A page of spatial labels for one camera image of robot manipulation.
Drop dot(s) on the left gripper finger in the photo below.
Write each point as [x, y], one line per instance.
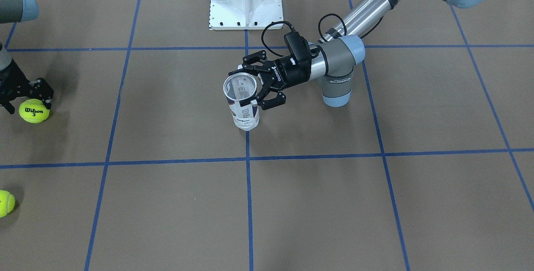
[254, 64]
[267, 99]

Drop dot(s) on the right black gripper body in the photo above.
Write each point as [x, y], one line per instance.
[11, 79]

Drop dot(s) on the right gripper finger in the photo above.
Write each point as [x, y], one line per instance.
[8, 106]
[39, 89]

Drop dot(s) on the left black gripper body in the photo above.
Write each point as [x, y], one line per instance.
[287, 72]

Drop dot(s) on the yellow Wilson 3 tennis ball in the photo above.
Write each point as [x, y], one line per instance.
[33, 111]

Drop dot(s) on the Wilson tennis ball can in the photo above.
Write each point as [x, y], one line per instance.
[240, 92]

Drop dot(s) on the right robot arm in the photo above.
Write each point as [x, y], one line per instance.
[15, 11]

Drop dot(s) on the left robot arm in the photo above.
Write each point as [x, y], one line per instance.
[330, 60]

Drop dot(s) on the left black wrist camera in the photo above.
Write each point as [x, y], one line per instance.
[299, 49]

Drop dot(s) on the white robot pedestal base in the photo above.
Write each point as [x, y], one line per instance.
[244, 14]

